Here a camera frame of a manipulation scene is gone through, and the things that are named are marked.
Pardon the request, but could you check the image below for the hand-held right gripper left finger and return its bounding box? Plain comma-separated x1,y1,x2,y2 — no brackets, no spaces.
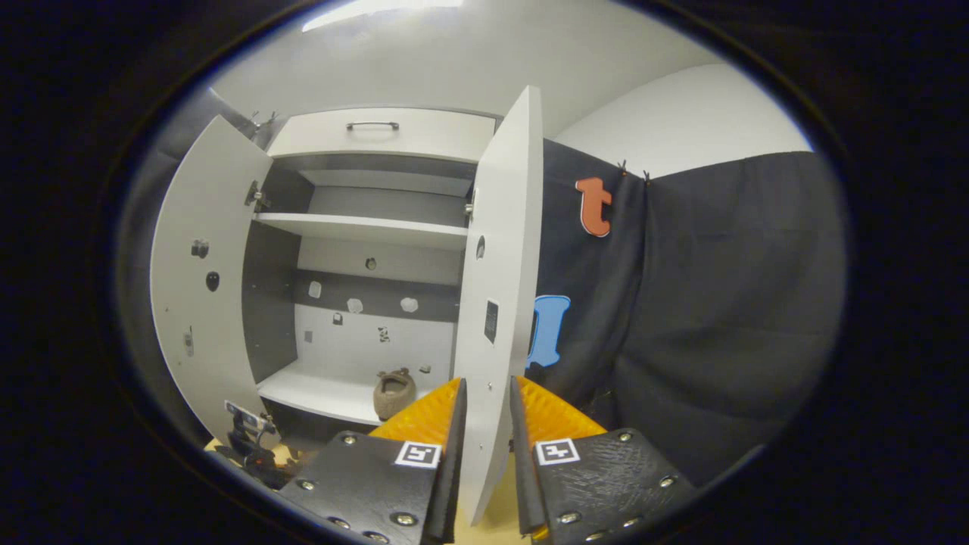
276,377,468,545

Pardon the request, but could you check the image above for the white shoe cabinet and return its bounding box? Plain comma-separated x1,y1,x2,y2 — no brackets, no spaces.
241,104,504,447

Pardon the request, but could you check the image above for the white cabinet door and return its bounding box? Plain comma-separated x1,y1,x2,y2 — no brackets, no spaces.
452,85,546,527
149,114,275,447

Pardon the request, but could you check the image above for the black backdrop cloth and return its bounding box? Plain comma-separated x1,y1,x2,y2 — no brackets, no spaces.
117,87,849,489

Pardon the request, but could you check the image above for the brown fuzzy shoe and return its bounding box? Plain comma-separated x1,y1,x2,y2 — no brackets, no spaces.
372,368,418,422

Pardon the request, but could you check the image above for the white cabinet drawer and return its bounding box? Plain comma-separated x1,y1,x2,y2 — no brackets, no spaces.
266,107,498,164

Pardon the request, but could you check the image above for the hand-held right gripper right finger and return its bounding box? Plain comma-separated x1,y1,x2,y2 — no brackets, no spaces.
509,375,697,544

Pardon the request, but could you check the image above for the white cabinet shelf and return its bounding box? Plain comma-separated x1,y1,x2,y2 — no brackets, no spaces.
257,360,455,426
254,212,469,251

